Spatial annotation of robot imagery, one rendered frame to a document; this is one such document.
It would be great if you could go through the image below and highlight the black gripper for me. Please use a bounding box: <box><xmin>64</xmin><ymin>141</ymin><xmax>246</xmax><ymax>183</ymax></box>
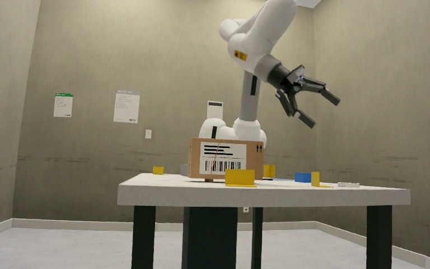
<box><xmin>267</xmin><ymin>64</ymin><xmax>340</xmax><ymax>128</ymax></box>

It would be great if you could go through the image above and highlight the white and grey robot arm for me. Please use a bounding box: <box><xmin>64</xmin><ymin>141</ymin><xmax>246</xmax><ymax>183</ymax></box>
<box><xmin>199</xmin><ymin>0</ymin><xmax>298</xmax><ymax>148</ymax></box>

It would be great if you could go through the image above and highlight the blue rectangular block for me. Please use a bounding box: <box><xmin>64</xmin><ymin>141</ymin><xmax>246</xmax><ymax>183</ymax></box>
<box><xmin>295</xmin><ymin>173</ymin><xmax>311</xmax><ymax>183</ymax></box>

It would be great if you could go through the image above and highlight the brown cardboard carton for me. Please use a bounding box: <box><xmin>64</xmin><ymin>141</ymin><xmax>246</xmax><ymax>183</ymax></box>
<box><xmin>187</xmin><ymin>137</ymin><xmax>264</xmax><ymax>180</ymax></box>

